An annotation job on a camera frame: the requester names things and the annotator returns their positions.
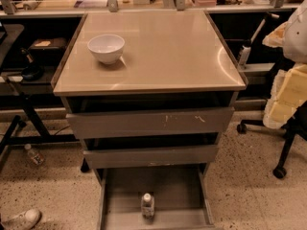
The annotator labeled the black desk frame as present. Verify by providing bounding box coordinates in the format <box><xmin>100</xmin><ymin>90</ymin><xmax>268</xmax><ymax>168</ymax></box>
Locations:
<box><xmin>0</xmin><ymin>23</ymin><xmax>80</xmax><ymax>173</ymax></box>

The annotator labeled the black office chair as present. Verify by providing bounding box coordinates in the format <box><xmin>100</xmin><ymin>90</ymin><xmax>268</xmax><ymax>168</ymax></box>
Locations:
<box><xmin>236</xmin><ymin>102</ymin><xmax>307</xmax><ymax>179</ymax></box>

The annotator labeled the grey drawer cabinet with counter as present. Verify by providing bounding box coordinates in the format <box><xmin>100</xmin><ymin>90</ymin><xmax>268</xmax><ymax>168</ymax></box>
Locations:
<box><xmin>50</xmin><ymin>9</ymin><xmax>249</xmax><ymax>230</ymax></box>

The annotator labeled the grey middle drawer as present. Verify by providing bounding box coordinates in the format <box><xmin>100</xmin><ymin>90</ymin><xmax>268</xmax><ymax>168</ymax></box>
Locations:
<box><xmin>83</xmin><ymin>145</ymin><xmax>218</xmax><ymax>169</ymax></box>

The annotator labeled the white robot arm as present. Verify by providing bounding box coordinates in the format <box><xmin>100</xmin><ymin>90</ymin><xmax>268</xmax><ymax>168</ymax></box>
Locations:
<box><xmin>263</xmin><ymin>0</ymin><xmax>307</xmax><ymax>129</ymax></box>

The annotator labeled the white sneaker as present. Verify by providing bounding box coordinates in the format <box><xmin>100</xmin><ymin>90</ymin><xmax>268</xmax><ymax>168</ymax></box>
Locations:
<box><xmin>1</xmin><ymin>209</ymin><xmax>41</xmax><ymax>230</ymax></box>

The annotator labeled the plastic bottle with white cap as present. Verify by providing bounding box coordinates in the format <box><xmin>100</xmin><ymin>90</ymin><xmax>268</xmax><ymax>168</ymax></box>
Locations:
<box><xmin>141</xmin><ymin>193</ymin><xmax>154</xmax><ymax>219</ymax></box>

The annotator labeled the grey open bottom drawer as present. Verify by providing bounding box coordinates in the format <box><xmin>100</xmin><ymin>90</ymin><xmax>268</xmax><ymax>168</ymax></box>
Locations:
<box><xmin>97</xmin><ymin>165</ymin><xmax>214</xmax><ymax>230</ymax></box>

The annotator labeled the grey top drawer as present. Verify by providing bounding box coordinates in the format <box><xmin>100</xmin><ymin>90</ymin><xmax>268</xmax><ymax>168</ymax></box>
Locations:
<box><xmin>66</xmin><ymin>107</ymin><xmax>234</xmax><ymax>139</ymax></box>

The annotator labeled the black box on shelf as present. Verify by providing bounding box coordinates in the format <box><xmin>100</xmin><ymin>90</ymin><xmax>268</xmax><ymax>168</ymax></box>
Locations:
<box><xmin>29</xmin><ymin>37</ymin><xmax>67</xmax><ymax>62</ymax></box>

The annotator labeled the white spray bottle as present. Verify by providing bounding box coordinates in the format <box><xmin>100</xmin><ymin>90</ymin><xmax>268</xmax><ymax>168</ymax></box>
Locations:
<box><xmin>238</xmin><ymin>40</ymin><xmax>251</xmax><ymax>67</ymax></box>

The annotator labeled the plastic bottle on floor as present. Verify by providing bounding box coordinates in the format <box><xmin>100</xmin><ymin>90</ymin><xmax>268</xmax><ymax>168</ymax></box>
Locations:
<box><xmin>24</xmin><ymin>144</ymin><xmax>45</xmax><ymax>166</ymax></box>

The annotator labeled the black joystick device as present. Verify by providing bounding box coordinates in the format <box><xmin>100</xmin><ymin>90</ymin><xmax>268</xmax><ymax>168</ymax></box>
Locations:
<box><xmin>20</xmin><ymin>48</ymin><xmax>44</xmax><ymax>81</ymax></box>

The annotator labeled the white ceramic bowl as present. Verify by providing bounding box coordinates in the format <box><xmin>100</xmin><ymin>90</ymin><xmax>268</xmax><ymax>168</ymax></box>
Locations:
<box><xmin>87</xmin><ymin>34</ymin><xmax>125</xmax><ymax>64</ymax></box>

